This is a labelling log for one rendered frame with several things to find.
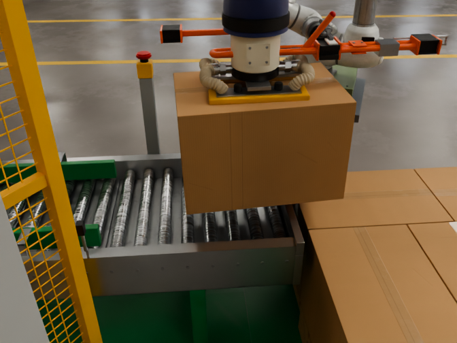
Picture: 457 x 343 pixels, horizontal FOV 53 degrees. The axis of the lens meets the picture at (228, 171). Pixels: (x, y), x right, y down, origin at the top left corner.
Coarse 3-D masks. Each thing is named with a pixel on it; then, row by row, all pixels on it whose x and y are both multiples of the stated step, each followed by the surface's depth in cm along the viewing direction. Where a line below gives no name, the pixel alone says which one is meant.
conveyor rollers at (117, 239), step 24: (168, 168) 217; (144, 192) 200; (168, 192) 200; (96, 216) 186; (120, 216) 186; (144, 216) 186; (168, 216) 186; (192, 216) 188; (120, 240) 174; (144, 240) 174; (168, 240) 174; (192, 240) 175; (216, 240) 175
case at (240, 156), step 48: (192, 96) 160; (336, 96) 157; (192, 144) 153; (240, 144) 156; (288, 144) 158; (336, 144) 161; (192, 192) 163; (240, 192) 166; (288, 192) 169; (336, 192) 172
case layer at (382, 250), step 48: (384, 192) 201; (432, 192) 201; (336, 240) 174; (384, 240) 174; (432, 240) 174; (336, 288) 154; (384, 288) 154; (432, 288) 154; (336, 336) 147; (384, 336) 137; (432, 336) 137
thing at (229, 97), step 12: (240, 84) 155; (276, 84) 155; (216, 96) 154; (228, 96) 154; (240, 96) 154; (252, 96) 154; (264, 96) 154; (276, 96) 154; (288, 96) 154; (300, 96) 154
